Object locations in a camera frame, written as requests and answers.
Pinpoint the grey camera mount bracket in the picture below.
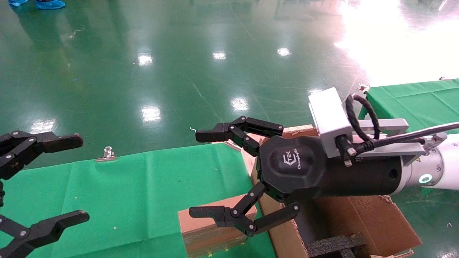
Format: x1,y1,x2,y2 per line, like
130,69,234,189
350,118,427,167

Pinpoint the green tablecloth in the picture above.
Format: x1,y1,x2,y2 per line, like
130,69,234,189
0,143,276,258
359,79,459,196

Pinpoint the large open cardboard carton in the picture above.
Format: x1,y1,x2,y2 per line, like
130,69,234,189
249,125,423,258

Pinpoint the small brown cardboard box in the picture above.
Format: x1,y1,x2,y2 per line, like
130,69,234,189
178,195,258,258

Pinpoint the black foam insert block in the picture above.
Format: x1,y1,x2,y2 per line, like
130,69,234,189
307,235,366,258

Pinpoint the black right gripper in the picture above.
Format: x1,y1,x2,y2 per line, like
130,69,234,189
189,116,404,237

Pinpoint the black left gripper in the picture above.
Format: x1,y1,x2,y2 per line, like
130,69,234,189
0,131,90,258

